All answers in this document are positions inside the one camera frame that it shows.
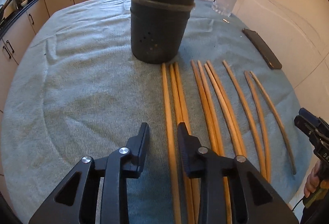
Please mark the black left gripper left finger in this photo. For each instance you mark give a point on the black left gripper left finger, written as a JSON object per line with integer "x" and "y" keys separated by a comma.
{"x": 75, "y": 198}

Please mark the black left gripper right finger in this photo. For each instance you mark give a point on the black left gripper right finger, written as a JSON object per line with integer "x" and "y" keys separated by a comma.
{"x": 253, "y": 199}

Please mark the beige lower kitchen cabinets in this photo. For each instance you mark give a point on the beige lower kitchen cabinets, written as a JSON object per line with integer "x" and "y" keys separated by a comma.
{"x": 18, "y": 36}

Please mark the person's right hand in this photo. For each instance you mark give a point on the person's right hand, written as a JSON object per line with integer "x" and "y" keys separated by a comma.
{"x": 313, "y": 180}

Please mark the light blue towel mat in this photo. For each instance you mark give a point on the light blue towel mat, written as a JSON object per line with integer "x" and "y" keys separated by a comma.
{"x": 80, "y": 91}

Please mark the black smartphone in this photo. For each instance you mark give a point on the black smartphone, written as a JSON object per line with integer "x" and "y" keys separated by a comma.
{"x": 264, "y": 50}

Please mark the black perforated utensil holder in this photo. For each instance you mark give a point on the black perforated utensil holder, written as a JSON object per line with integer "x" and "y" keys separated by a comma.
{"x": 157, "y": 28}

